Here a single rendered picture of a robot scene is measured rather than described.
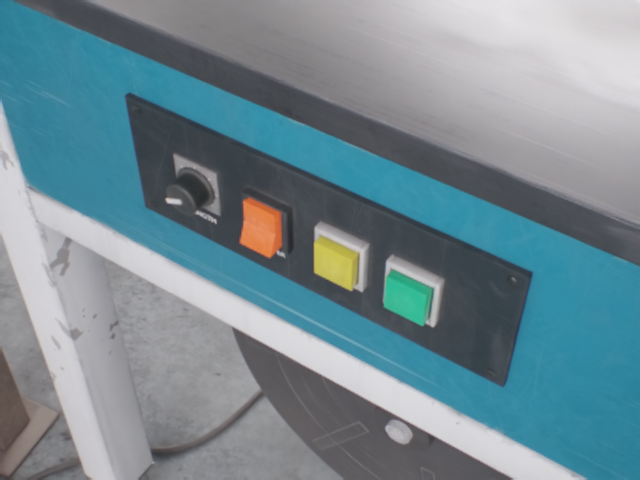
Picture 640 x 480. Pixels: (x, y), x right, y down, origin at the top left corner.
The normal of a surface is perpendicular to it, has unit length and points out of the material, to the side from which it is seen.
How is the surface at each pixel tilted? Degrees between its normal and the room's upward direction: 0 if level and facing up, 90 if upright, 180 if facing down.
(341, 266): 90
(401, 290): 90
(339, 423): 90
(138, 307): 0
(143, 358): 0
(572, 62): 0
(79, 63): 90
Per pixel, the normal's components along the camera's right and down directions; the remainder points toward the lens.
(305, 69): 0.00, -0.70
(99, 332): 0.84, 0.40
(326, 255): -0.55, 0.60
